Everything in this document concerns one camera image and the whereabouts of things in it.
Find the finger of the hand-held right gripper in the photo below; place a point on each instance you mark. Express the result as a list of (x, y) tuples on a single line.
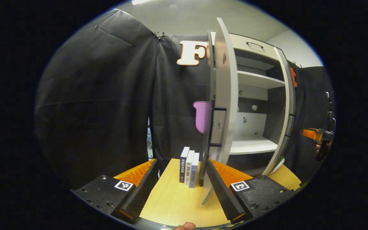
[(311, 133)]

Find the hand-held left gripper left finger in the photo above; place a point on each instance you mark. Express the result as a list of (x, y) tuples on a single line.
[(142, 188)]

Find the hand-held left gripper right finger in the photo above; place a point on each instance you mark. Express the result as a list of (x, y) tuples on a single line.
[(220, 188)]

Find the white cabinet door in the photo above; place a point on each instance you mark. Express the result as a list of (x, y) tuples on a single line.
[(227, 80), (286, 95)]

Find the white grey cabinet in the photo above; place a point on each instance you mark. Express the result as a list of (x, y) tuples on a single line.
[(254, 145)]

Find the white cabinet shelf board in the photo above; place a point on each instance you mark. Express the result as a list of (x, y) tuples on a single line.
[(257, 80)]

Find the white cabinet drawer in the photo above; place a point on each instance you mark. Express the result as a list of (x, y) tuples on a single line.
[(240, 43)]

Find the light blue book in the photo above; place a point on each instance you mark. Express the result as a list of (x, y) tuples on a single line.
[(195, 172)]

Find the white book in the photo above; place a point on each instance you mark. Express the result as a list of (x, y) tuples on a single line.
[(189, 169)]

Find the green white object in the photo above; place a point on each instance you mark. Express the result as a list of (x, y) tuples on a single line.
[(278, 164)]

